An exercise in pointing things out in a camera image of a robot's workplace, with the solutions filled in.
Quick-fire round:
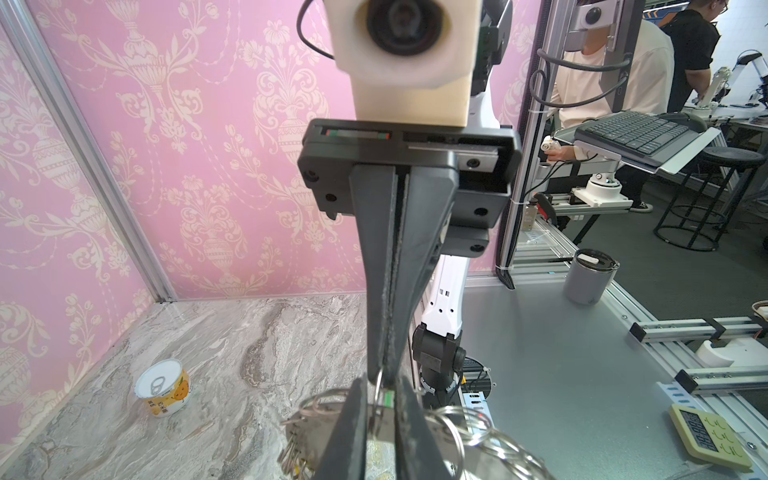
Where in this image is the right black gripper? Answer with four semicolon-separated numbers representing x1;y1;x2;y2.
297;119;521;384

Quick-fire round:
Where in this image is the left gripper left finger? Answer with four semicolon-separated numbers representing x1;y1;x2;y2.
314;378;368;480

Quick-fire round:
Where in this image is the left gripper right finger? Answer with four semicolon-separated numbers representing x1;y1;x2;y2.
394;376;452;480

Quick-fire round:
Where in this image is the metal key organizer ring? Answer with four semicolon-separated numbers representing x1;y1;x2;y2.
277;368;556;480

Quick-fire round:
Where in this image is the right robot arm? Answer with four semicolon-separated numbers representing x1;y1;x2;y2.
297;1;521;406

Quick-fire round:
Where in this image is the yellow can white lid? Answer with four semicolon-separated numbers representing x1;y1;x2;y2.
134;359;191;417

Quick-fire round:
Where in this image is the grey cylindrical cup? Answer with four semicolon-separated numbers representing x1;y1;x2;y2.
563;249;620;305

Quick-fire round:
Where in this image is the person in white shirt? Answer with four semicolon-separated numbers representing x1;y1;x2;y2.
542;17;676;214

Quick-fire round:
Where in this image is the black keyboard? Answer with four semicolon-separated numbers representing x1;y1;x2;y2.
574;111;719;175

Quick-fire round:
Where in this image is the yellow desk timer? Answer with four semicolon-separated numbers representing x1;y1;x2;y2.
669;404;752;472

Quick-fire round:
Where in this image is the black round stool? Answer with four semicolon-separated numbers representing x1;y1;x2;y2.
653;146;767;252

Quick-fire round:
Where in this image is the person in black shirt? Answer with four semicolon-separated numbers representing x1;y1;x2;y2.
660;0;729;113

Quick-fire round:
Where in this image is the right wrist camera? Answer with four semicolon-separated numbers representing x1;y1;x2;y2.
324;1;483;127

